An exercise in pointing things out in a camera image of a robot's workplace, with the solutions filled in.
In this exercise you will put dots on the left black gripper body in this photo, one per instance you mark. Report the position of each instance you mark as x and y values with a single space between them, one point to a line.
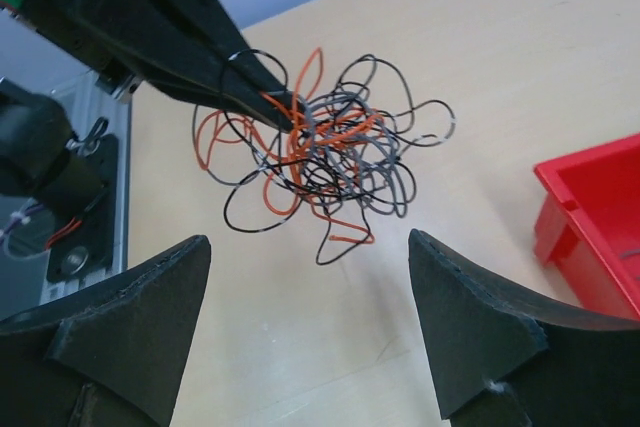
58 22

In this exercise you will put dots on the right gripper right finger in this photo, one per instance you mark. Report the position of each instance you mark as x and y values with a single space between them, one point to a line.
501 354

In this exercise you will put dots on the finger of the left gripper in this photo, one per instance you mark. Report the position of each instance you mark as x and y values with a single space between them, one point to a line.
192 51

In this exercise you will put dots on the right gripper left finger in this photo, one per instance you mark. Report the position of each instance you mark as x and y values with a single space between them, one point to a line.
111 354

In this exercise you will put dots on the red plastic bin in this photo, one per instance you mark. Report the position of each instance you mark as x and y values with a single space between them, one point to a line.
588 225

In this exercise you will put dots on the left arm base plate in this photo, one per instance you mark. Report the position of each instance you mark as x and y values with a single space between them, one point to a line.
90 211

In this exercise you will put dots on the aluminium front rail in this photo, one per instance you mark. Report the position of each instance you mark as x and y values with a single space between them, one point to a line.
65 162

